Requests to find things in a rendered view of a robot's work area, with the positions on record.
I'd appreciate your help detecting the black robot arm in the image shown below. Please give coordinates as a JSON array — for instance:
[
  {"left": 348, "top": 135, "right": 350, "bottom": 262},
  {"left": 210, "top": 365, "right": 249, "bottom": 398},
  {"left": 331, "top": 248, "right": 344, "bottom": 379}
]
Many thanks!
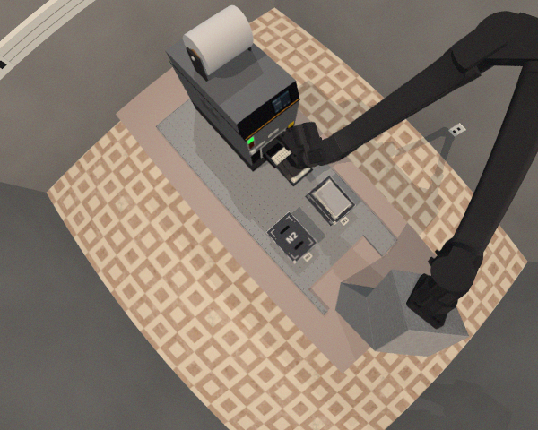
[{"left": 276, "top": 11, "right": 538, "bottom": 329}]

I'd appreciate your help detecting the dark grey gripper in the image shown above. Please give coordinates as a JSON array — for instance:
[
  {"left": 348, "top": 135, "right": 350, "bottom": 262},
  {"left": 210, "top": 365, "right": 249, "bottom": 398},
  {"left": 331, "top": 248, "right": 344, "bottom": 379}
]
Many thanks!
[{"left": 277, "top": 158, "right": 305, "bottom": 180}]

